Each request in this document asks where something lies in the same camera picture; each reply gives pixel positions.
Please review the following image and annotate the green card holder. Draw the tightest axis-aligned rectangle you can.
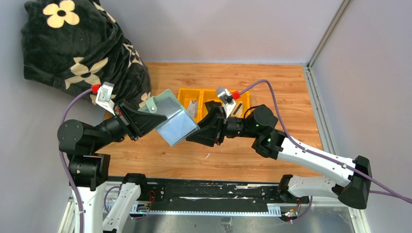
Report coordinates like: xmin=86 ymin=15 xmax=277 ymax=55
xmin=139 ymin=89 xmax=200 ymax=147

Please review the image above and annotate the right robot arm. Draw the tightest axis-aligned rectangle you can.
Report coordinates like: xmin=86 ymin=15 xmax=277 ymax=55
xmin=186 ymin=105 xmax=371 ymax=210

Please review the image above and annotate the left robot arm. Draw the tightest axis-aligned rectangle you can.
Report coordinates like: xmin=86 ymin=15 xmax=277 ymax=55
xmin=57 ymin=102 xmax=167 ymax=233

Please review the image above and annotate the gold card in bin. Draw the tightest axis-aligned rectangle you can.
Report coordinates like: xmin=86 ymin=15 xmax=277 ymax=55
xmin=231 ymin=101 xmax=243 ymax=117

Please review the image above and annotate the silver card in bin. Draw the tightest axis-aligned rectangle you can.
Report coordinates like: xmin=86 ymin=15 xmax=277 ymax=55
xmin=187 ymin=100 xmax=198 ymax=118

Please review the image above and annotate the yellow three-compartment bin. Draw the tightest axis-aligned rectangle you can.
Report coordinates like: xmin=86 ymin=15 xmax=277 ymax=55
xmin=177 ymin=88 xmax=251 ymax=123

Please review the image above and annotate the black floral plush blanket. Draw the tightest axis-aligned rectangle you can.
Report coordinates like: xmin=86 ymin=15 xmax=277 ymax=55
xmin=21 ymin=0 xmax=152 ymax=107

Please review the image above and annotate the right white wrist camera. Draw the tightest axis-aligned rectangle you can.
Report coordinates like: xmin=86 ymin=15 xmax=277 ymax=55
xmin=216 ymin=86 xmax=240 ymax=118

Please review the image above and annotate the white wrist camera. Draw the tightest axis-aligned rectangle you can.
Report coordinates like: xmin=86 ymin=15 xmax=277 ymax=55
xmin=216 ymin=86 xmax=240 ymax=118
xmin=95 ymin=82 xmax=115 ymax=115

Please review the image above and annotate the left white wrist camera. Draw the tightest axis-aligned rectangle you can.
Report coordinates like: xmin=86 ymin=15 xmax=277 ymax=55
xmin=95 ymin=82 xmax=115 ymax=115

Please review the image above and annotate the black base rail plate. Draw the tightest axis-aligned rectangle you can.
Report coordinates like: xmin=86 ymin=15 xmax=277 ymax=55
xmin=137 ymin=178 xmax=309 ymax=213

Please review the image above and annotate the aluminium frame rail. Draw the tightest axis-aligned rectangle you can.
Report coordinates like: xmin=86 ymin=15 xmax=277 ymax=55
xmin=306 ymin=0 xmax=352 ymax=141

